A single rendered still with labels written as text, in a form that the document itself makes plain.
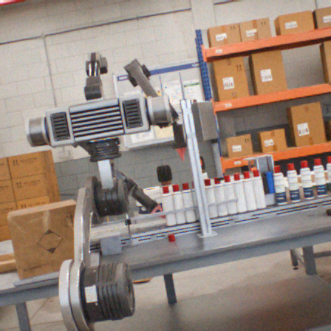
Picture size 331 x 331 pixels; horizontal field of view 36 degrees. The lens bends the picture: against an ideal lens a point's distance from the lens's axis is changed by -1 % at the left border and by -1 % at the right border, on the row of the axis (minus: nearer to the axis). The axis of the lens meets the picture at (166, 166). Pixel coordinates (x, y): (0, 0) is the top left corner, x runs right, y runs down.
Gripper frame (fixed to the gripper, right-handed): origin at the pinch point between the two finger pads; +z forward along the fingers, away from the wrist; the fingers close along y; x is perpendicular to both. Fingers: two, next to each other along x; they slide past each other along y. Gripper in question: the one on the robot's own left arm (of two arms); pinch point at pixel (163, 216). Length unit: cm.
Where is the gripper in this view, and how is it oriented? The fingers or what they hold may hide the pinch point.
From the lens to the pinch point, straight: 267.8
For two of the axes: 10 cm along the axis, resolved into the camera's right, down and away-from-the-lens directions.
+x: -6.5, 7.6, -0.3
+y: -1.1, -0.5, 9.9
